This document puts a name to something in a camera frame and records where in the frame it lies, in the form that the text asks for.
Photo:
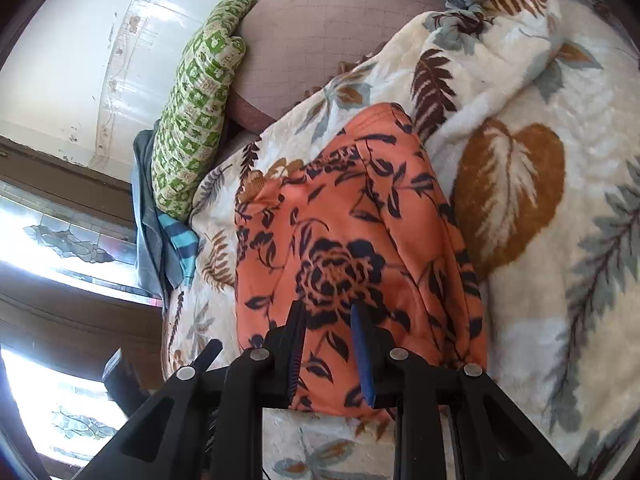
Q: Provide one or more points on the brown checked pillow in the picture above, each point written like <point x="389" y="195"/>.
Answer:
<point x="294" y="47"/>

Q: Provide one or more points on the orange black floral garment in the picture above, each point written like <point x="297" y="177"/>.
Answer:
<point x="365" y="222"/>

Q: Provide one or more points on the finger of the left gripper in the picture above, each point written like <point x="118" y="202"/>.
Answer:
<point x="207" y="356"/>

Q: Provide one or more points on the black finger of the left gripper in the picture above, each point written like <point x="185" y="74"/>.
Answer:
<point x="122" y="384"/>

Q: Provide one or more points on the green white patterned pillow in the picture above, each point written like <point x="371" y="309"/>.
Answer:
<point x="188" y="135"/>

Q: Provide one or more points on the grey blue cloth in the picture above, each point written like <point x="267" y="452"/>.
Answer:
<point x="158" y="265"/>

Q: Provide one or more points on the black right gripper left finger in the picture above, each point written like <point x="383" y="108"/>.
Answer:
<point x="210" y="424"/>

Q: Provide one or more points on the cream leaf-print fleece blanket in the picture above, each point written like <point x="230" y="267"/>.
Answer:
<point x="528" y="111"/>

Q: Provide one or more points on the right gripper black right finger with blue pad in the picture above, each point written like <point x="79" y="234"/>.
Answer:
<point x="457" y="420"/>

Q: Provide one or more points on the turquoise striped cloth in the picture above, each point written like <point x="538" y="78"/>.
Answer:
<point x="185" y="243"/>

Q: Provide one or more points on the stained glass window frame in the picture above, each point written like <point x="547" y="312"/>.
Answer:
<point x="69" y="301"/>

